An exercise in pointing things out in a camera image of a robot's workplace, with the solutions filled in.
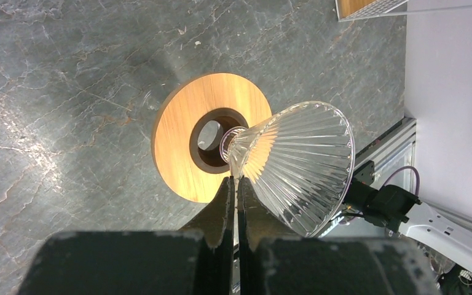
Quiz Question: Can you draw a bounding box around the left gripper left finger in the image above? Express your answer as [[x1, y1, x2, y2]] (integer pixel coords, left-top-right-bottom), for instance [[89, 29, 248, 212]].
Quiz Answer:
[[18, 178, 235, 294]]

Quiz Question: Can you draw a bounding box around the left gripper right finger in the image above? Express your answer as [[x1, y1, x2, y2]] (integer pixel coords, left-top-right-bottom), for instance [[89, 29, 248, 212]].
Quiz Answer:
[[237, 178, 439, 294]]

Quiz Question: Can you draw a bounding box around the clear glass dripper cone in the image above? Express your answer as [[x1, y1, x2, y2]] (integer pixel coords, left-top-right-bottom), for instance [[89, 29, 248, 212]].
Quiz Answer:
[[219, 101, 356, 237]]

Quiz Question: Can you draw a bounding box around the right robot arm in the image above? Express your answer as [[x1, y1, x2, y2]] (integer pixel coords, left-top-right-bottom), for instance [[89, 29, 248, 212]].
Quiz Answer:
[[343, 161, 472, 273]]

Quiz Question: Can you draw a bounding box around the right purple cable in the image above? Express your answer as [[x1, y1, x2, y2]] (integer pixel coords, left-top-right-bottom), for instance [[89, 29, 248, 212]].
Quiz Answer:
[[378, 165, 421, 200]]

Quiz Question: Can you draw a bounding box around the white wire shelf rack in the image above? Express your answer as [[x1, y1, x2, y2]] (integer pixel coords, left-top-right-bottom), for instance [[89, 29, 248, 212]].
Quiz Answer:
[[334, 0, 472, 22]]

